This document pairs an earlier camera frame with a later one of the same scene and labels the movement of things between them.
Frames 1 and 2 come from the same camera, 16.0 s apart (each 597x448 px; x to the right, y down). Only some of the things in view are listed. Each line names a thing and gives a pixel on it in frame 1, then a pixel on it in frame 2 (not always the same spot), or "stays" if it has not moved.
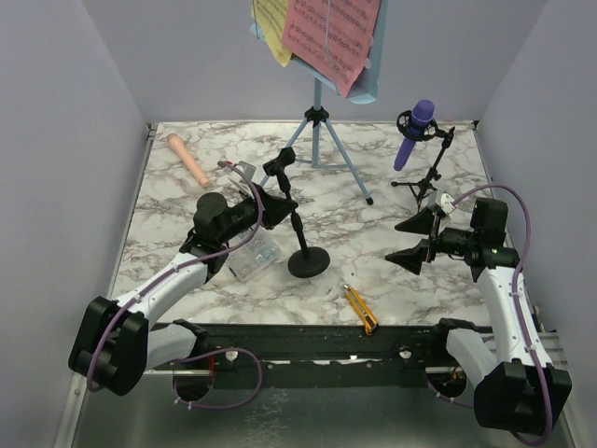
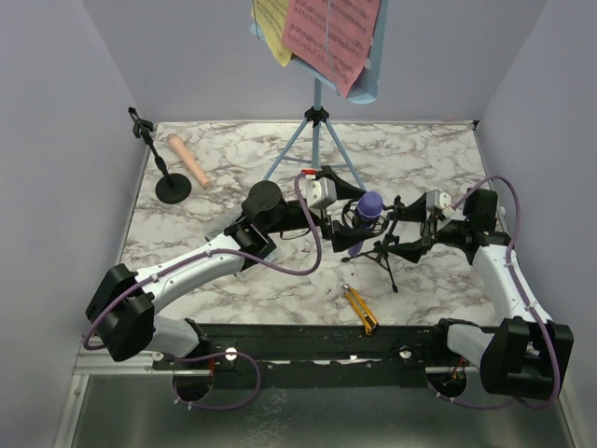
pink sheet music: [336, 35] stays
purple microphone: [423, 115] to [369, 208]
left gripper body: [248, 214] to [326, 224]
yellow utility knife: [362, 309] stays
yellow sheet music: [271, 16] stays
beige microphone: [175, 141] stays
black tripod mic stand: [424, 130] to [384, 223]
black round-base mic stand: [310, 261] to [170, 189]
